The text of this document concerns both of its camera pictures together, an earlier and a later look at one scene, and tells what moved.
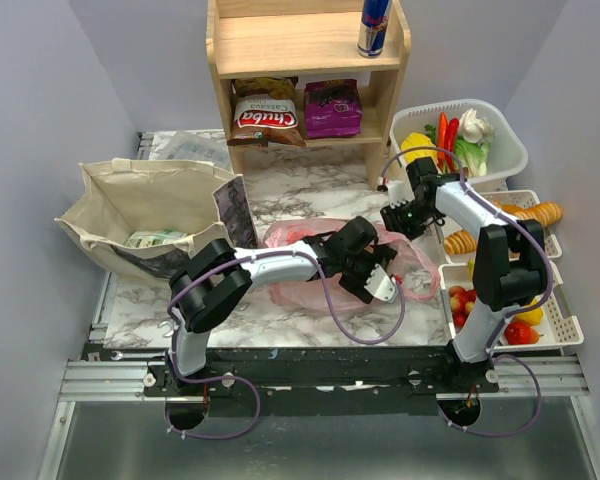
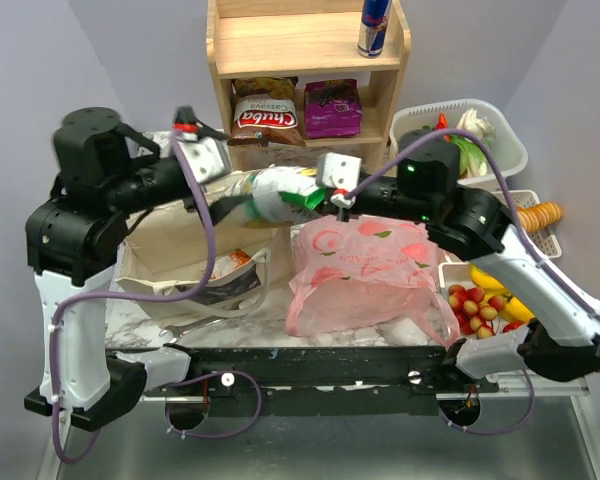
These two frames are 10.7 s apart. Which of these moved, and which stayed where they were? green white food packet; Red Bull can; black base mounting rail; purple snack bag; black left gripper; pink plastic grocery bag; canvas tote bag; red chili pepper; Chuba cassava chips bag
Moved: canvas tote bag; pink plastic grocery bag; red chili pepper; green white food packet; black left gripper
Stayed: Chuba cassava chips bag; black base mounting rail; Red Bull can; purple snack bag
